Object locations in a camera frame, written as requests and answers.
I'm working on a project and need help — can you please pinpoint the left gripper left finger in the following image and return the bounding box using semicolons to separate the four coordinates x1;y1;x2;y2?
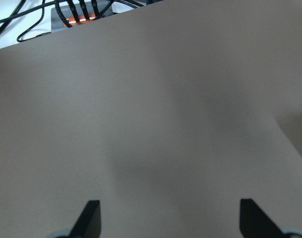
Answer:
69;200;101;238

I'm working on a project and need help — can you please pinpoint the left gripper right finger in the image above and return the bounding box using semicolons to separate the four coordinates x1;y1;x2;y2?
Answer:
240;198;282;238

